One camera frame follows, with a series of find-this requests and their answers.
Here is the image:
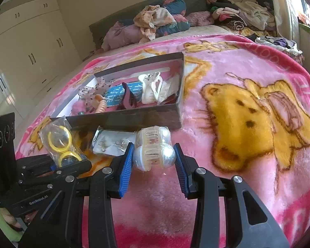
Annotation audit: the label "clear bag of earrings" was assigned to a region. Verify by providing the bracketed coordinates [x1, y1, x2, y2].
[92, 126, 137, 157]

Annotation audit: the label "white hair claw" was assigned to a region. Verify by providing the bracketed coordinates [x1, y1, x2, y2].
[141, 72, 163, 105]

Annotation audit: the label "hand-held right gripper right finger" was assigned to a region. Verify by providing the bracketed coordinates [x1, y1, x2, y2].
[173, 143, 291, 248]

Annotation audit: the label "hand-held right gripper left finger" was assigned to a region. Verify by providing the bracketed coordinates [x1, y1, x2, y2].
[18, 142, 135, 248]

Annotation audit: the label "grey headboard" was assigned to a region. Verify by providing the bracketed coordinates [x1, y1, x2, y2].
[89, 0, 210, 51]

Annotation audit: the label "dotted fabric bow hair clip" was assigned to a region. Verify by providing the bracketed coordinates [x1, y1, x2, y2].
[77, 77, 106, 106]

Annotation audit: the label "dark brown hair clip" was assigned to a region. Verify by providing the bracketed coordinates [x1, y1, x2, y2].
[117, 82, 141, 110]

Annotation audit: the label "pink floral pillow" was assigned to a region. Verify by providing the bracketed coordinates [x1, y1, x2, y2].
[176, 12, 215, 27]

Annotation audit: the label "peach spiral hair tie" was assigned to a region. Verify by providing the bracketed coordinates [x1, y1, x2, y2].
[94, 94, 108, 114]

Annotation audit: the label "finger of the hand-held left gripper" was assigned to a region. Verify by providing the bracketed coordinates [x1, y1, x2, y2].
[52, 160, 92, 178]

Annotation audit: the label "grey cardboard box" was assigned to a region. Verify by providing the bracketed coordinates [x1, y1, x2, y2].
[50, 52, 185, 132]

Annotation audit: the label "green cloth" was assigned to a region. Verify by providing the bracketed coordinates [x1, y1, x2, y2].
[0, 201, 18, 242]

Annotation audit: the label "cream curtain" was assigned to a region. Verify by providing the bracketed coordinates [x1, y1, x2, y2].
[270, 0, 300, 39]

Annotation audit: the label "pink booklet with teal label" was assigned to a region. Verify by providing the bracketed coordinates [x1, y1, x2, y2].
[75, 68, 180, 109]

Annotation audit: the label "bag of yellow rings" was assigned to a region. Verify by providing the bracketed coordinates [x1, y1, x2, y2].
[39, 116, 89, 168]

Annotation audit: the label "purple clothes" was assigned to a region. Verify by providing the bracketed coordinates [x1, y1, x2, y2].
[256, 37, 304, 56]

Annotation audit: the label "white wardrobe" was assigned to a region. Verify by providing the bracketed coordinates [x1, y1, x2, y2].
[0, 0, 89, 124]

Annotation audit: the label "beige orange patterned cloth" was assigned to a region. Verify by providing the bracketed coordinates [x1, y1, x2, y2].
[133, 5, 176, 43]

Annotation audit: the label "pink printed blanket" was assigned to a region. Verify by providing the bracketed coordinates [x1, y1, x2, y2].
[14, 35, 310, 248]

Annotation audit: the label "cream pearl hair claw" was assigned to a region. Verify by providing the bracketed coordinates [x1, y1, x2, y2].
[132, 126, 176, 171]

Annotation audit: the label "dark blue floral quilt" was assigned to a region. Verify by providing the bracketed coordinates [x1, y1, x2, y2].
[145, 0, 192, 38]

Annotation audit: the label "pile of mixed clothes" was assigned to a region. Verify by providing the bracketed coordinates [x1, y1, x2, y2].
[209, 0, 277, 38]

